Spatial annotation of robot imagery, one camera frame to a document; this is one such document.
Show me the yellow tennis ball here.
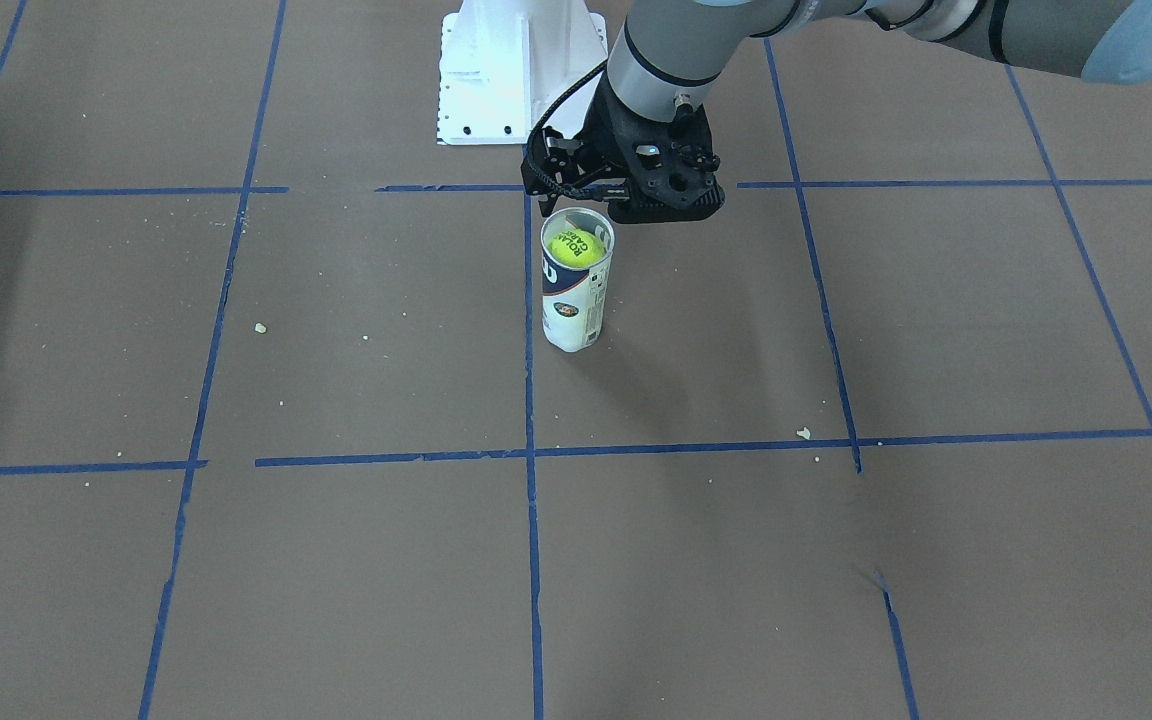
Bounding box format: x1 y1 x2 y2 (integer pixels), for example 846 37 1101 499
547 228 607 270

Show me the clear tennis ball can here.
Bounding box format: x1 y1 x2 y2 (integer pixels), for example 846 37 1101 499
540 209 614 354

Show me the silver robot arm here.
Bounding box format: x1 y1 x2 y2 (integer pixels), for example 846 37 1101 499
521 1 1152 222

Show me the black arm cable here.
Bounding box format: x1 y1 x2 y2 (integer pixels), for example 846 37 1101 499
524 58 629 200

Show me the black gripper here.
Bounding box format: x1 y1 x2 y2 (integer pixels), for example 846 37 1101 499
520 76 698 200

